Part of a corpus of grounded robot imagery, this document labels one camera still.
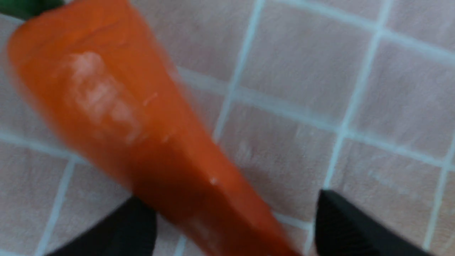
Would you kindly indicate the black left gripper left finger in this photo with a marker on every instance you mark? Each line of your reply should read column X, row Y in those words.
column 130, row 230

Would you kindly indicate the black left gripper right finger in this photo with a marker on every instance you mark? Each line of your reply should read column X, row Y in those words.
column 342, row 229

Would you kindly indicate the orange toy carrot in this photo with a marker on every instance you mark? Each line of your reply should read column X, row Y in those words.
column 94, row 71

